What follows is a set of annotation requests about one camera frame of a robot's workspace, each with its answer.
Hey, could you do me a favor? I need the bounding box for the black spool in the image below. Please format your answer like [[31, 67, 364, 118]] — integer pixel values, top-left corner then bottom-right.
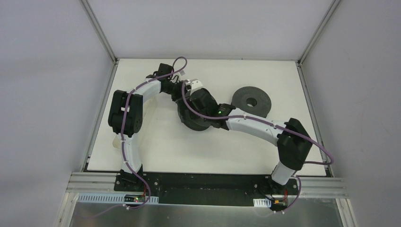
[[231, 86, 272, 118], [176, 97, 218, 131]]

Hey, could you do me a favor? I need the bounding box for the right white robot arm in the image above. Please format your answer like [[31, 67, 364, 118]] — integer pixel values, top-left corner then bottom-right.
[[171, 88, 312, 194]]

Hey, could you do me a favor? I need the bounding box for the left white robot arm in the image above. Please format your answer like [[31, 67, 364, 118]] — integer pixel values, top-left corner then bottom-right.
[[108, 63, 185, 191]]

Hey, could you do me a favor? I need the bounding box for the white plastic tray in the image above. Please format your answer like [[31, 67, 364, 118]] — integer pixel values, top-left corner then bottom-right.
[[112, 137, 123, 151]]

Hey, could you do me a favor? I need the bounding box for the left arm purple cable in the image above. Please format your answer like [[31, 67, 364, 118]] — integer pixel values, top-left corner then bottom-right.
[[84, 57, 188, 218]]

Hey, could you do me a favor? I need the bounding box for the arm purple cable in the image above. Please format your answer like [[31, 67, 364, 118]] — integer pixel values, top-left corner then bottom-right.
[[182, 82, 335, 217], [84, 57, 188, 218]]

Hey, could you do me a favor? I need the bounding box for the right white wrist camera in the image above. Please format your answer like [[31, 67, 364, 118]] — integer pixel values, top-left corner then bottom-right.
[[185, 79, 204, 94]]

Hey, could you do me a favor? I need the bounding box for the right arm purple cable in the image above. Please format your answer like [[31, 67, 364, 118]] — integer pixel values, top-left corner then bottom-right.
[[182, 82, 335, 217]]

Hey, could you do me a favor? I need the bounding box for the right white cable duct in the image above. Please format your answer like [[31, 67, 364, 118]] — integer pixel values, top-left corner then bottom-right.
[[253, 198, 271, 208]]

